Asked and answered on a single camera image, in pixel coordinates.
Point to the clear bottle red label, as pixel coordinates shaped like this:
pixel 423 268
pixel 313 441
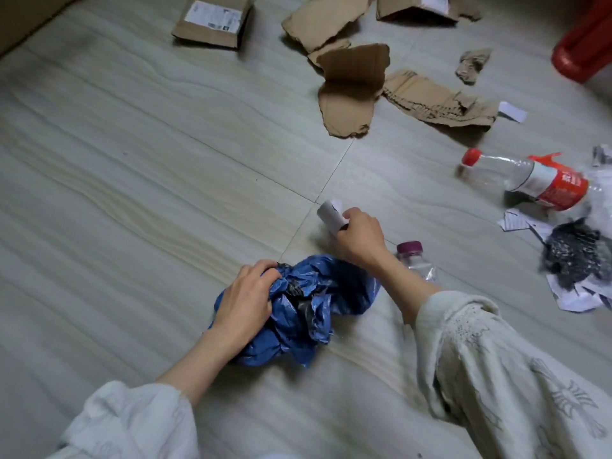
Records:
pixel 550 183

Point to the clear bottle purple cap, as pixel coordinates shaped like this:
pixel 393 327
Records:
pixel 413 260

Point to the person's right forearm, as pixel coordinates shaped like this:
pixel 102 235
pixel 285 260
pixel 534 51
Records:
pixel 406 286

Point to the white rectangular paper slip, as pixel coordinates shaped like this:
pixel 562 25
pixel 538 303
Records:
pixel 511 112

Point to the black patterned plastic piece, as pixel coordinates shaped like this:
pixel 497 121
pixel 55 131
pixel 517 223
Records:
pixel 574 253

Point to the torn cardboard pieces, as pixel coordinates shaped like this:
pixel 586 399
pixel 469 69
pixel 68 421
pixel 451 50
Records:
pixel 349 100

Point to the clear crinkled plastic bag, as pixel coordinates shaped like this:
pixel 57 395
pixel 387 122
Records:
pixel 600 195

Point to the red plastic stool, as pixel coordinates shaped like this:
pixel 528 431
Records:
pixel 588 47

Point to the person's left hand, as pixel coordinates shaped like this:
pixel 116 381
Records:
pixel 244 308

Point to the person's right hand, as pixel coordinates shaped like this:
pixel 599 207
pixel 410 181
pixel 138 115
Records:
pixel 365 241

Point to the blue plastic bag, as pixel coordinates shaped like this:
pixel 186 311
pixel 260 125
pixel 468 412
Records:
pixel 306 320

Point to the person's printed right sleeve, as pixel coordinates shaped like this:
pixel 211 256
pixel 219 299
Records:
pixel 502 377

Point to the beige wooden cabinet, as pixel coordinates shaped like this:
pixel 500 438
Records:
pixel 24 19

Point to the rounded white paper bit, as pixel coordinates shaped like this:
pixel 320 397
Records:
pixel 330 216

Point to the person's white left sleeve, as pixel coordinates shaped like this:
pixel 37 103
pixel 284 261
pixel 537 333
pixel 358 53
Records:
pixel 134 425

